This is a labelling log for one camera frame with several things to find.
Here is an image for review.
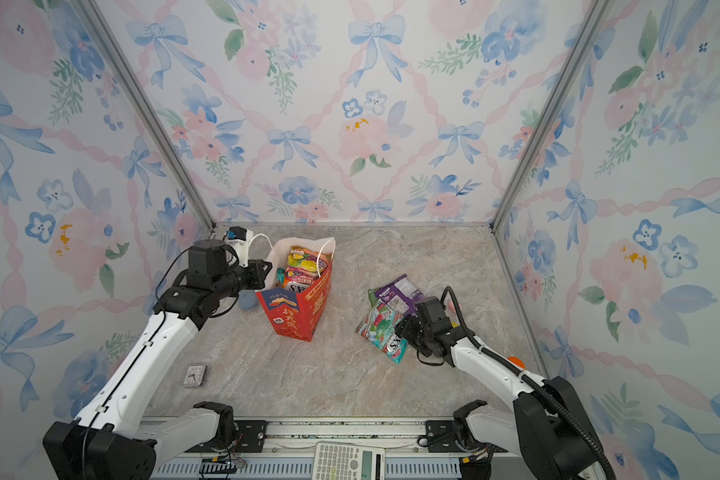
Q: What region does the purple snack packet back label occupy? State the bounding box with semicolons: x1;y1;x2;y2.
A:
368;274;425;316

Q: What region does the pink fruit candy packet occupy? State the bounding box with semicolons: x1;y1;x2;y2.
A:
356;299;408;364

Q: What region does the orange snack packet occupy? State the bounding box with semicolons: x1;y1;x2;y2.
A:
282;246;331;293

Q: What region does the red paper gift bag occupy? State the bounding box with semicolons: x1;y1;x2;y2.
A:
257;237;336;342

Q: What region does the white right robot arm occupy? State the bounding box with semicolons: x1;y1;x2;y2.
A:
395;288;615;479

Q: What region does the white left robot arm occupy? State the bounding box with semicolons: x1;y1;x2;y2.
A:
42;239;273;479

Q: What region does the light blue oblong object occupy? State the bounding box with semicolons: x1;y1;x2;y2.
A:
237;290;259;311

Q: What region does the orange cup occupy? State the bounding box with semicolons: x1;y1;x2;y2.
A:
507;356;526;370

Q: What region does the small square clock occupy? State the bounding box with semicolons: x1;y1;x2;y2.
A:
182;364;208;388

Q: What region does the white calculator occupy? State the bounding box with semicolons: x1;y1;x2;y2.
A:
311;442;386;480

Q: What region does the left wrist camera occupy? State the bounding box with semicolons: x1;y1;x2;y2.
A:
224;226;273;267

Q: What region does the black corrugated cable conduit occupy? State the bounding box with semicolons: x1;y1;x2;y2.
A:
439;285;619;480

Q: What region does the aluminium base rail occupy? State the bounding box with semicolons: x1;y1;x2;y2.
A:
151;417;533;479

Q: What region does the aluminium left corner post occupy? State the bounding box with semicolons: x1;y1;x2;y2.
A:
71;0;216;234

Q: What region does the aluminium corner post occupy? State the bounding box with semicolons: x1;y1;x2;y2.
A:
490;0;613;236
71;0;216;234

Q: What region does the aluminium right corner post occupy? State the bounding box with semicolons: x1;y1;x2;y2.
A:
490;0;613;236

